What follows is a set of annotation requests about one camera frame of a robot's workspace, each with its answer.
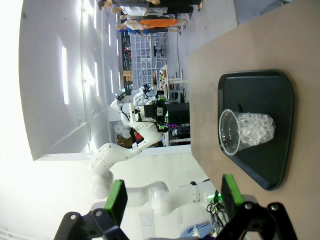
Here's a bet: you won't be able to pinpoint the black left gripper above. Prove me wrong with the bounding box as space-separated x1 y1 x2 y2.
143 94 169 133

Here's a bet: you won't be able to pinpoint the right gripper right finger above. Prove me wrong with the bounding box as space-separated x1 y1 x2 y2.
216 173 298 240

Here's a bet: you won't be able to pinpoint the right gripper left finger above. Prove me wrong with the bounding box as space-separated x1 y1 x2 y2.
53 178 131 240

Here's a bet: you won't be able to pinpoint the short clear iced cup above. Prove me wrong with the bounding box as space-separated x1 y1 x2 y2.
218 109 277 156

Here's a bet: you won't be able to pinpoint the black computer tower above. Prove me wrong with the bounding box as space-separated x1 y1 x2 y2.
164 102 190 125

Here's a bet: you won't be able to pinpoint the desk with colourful blocks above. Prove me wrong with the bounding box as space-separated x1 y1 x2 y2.
151 64 188 101

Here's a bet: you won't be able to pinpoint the blue cloth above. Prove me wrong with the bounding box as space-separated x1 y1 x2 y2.
179 223 216 238

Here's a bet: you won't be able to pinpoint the storage shelf with bins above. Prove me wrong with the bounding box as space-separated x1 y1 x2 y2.
121 32 168 96

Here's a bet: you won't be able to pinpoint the black swivel stool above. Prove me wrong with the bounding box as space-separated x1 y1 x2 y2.
152 45 166 57

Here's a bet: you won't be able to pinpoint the mannequin blue clothes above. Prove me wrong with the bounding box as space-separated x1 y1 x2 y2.
119 26 181 36

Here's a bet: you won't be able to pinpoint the mannequin orange dress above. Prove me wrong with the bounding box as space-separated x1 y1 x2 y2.
114 18 188 33

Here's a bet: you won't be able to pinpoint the large black serving tray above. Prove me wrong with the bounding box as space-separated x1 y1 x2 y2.
216 69 294 192

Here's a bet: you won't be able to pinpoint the mannequin white shirt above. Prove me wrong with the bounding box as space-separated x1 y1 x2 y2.
111 4 168 16

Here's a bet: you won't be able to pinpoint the mannequin dark clothes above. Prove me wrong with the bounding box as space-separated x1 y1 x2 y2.
98 0 203 11

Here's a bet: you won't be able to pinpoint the bundle of black cables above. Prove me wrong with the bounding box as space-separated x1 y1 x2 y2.
206 194 226 226

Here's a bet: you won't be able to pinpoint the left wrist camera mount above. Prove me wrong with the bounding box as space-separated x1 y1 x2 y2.
128 101 145 123

